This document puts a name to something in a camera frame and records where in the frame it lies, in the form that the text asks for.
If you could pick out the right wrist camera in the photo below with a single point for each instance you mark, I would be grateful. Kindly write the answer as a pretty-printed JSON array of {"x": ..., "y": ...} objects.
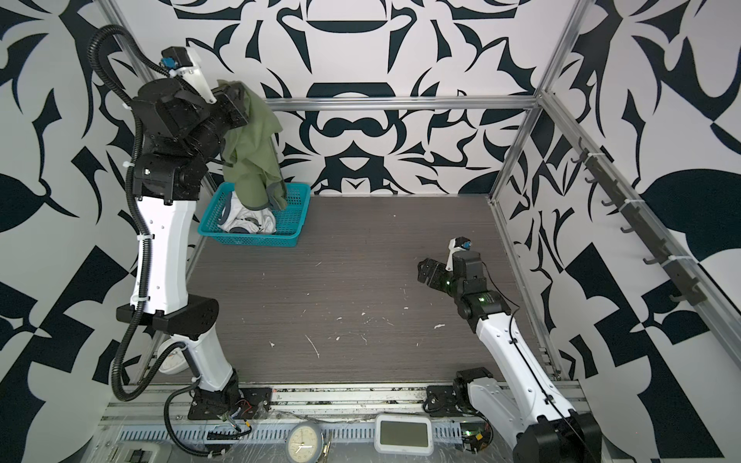
[{"x": 457, "y": 244}]

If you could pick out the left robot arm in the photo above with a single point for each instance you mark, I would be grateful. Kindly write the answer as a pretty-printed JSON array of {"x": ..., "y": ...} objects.
[{"x": 178, "y": 131}]

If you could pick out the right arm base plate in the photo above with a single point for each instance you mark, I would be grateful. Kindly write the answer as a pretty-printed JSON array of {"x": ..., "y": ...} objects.
[{"x": 444, "y": 401}]

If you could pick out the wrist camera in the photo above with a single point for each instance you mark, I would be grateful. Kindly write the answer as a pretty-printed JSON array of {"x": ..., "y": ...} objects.
[
  {"x": 185, "y": 63},
  {"x": 457, "y": 244}
]

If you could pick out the white digital timer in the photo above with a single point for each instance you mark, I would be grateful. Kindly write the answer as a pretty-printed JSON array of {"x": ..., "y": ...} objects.
[{"x": 403, "y": 435}]

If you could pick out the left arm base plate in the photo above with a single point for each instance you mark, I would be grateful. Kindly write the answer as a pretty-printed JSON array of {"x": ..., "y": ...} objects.
[{"x": 245, "y": 404}]

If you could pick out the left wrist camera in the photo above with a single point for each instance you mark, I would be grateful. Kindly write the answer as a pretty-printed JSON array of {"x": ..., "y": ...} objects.
[{"x": 185, "y": 63}]

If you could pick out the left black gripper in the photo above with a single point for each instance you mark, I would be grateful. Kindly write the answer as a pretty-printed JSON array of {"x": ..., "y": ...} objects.
[{"x": 226, "y": 111}]

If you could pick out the teal plastic basket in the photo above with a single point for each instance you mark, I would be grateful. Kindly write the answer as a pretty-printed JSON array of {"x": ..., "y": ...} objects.
[{"x": 289, "y": 222}]

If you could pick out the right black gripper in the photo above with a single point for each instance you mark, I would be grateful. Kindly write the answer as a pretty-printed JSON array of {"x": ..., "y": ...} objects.
[{"x": 439, "y": 271}]

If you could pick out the green tank top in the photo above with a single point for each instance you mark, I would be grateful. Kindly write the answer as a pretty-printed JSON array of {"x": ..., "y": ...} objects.
[{"x": 250, "y": 158}]

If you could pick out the white round plastic object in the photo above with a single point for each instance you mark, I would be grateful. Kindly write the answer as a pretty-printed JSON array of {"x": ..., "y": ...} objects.
[{"x": 175, "y": 362}]

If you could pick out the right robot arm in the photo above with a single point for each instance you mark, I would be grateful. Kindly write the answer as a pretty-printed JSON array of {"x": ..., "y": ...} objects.
[{"x": 533, "y": 417}]

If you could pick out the white grey tank top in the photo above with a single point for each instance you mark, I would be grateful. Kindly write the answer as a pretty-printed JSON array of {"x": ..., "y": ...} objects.
[{"x": 236, "y": 218}]

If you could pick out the round analog clock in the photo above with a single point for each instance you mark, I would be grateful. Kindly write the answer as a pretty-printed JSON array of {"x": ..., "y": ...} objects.
[{"x": 305, "y": 443}]

